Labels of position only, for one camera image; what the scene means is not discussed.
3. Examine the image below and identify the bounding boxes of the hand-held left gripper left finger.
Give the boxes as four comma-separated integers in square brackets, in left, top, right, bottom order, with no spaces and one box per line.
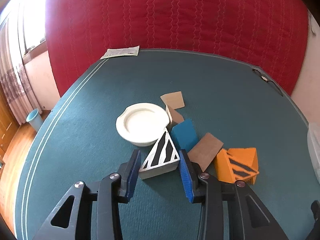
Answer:
[32,149,142,240]

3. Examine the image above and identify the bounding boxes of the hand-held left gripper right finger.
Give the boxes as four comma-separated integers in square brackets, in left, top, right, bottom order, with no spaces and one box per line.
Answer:
[179,149,288,240]

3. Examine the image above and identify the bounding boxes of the grey black-striped triangular block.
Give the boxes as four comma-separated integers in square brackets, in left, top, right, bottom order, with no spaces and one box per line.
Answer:
[138,127,181,180]

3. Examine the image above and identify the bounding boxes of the brown rectangular wooden block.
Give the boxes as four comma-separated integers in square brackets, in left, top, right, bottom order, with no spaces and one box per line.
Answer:
[187,132,224,172]

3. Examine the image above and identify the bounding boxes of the blue wedge block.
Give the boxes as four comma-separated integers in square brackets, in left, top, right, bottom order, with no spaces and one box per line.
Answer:
[171,119,198,152]

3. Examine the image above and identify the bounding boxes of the orange black-striped triangular block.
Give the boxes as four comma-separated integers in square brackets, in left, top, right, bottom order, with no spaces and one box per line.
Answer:
[215,149,260,186]

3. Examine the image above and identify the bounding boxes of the white round bowl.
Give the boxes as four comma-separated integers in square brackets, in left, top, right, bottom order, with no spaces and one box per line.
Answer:
[116,102,170,147]

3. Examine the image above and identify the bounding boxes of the tan triangular wooden block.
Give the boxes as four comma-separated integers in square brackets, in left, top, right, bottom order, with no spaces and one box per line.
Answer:
[165,104,185,132]

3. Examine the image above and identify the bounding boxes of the white plastic container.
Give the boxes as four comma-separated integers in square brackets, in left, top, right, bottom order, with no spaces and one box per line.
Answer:
[307,122,320,178]

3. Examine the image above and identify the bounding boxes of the flat tan wooden block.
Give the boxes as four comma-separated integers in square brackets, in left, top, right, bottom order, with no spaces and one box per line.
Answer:
[160,91,186,110]

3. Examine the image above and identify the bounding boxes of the green mat with white stripes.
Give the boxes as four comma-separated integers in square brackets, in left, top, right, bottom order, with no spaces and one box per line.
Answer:
[14,49,320,240]

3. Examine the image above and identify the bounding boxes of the light blue waste bin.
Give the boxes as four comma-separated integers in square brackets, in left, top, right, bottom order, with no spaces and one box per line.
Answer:
[26,108,42,132]

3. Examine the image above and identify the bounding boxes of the white paper sheet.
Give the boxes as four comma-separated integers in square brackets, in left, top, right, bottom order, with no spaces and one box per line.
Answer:
[100,45,140,60]

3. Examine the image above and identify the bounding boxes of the wooden door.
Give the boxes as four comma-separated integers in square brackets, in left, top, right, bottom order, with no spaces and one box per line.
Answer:
[0,80,20,160]

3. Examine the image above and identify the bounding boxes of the patterned curtain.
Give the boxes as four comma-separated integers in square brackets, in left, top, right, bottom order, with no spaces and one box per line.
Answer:
[0,17,42,125]

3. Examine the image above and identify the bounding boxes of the red quilted blanket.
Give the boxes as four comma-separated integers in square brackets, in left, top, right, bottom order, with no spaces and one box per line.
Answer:
[45,0,308,98]

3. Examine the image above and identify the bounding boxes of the window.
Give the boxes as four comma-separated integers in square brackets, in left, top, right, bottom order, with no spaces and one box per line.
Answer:
[5,0,49,58]

